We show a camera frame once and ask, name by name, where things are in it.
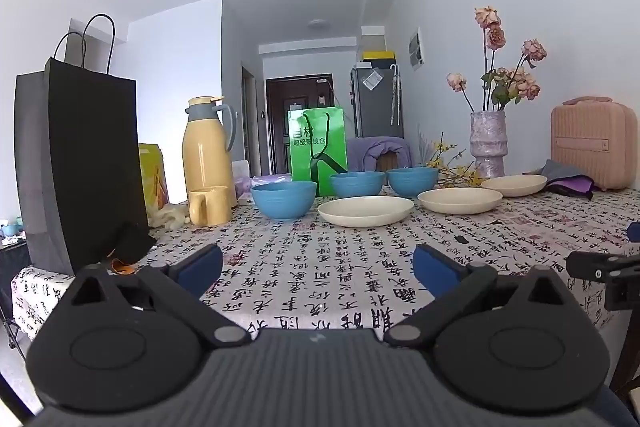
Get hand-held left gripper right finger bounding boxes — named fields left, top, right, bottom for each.
left=385, top=243, right=596, bottom=348

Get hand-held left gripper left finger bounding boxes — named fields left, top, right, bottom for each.
left=47, top=244, right=251, bottom=349

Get cream plate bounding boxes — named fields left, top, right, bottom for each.
left=481, top=174, right=549, bottom=198
left=317, top=196, right=415, bottom=228
left=417, top=187, right=504, bottom=215

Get blue bowl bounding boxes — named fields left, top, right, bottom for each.
left=250, top=180, right=318, bottom=222
left=329, top=172, right=387, bottom=199
left=386, top=167, right=439, bottom=198

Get cream rubber gloves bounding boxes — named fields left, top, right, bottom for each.
left=149, top=202, right=191, bottom=230

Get yellow mug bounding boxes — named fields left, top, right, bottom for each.
left=188, top=186, right=233, bottom=227

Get grey cloth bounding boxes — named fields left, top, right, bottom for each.
left=522, top=159, right=586, bottom=188

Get pink suitcase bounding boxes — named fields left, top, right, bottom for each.
left=551, top=97, right=638, bottom=191

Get yellow-green carton box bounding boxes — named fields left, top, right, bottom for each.
left=138, top=143, right=170, bottom=212

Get yellow flower branch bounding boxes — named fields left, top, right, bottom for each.
left=417, top=132, right=483, bottom=188

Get yellow thermos jug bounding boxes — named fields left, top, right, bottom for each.
left=181, top=95, right=238, bottom=210

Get purple tissue pack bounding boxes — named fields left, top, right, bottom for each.
left=250, top=173, right=293, bottom=188

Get calligraphy printed tablecloth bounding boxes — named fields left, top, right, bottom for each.
left=11, top=179, right=640, bottom=353

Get purple covered chair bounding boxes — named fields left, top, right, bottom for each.
left=346, top=135, right=413, bottom=172

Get black paper bag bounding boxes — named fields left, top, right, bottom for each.
left=14, top=13, right=151, bottom=277

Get green paper bag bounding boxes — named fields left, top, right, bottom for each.
left=286, top=106, right=349, bottom=198

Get grey refrigerator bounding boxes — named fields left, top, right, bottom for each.
left=350, top=63, right=404, bottom=140

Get dark brown door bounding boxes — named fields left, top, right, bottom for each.
left=265, top=74, right=335, bottom=175

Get dried pink rose bouquet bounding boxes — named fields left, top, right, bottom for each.
left=446, top=6, right=548, bottom=114

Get yellow box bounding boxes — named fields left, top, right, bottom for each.
left=362, top=51, right=397, bottom=68

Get black orange rolled strap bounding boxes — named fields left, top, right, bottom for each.
left=107, top=221, right=157, bottom=275

